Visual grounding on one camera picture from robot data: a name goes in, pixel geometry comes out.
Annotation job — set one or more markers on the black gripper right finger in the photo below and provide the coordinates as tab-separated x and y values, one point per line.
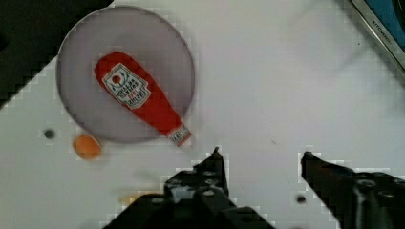
358	200

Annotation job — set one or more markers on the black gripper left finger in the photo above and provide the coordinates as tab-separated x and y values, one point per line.
195	199

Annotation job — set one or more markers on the red plush ketchup bottle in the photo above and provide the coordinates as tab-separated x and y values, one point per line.
122	77

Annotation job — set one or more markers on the grey round plate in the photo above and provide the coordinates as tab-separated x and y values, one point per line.
146	36

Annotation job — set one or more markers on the yellow peeled toy banana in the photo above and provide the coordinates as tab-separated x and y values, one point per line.
129	199

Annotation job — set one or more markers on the orange toy fruit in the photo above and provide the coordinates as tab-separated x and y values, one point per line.
86	147

